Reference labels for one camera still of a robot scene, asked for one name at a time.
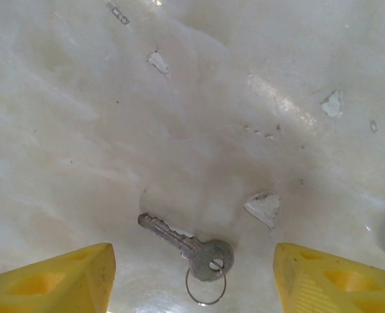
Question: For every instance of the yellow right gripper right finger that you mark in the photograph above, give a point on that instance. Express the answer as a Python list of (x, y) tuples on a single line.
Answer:
[(336, 287)]

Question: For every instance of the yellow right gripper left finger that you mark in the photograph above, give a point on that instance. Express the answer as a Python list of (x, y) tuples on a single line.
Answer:
[(49, 283)]

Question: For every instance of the silver key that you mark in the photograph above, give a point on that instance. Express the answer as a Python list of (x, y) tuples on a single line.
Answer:
[(205, 257)]

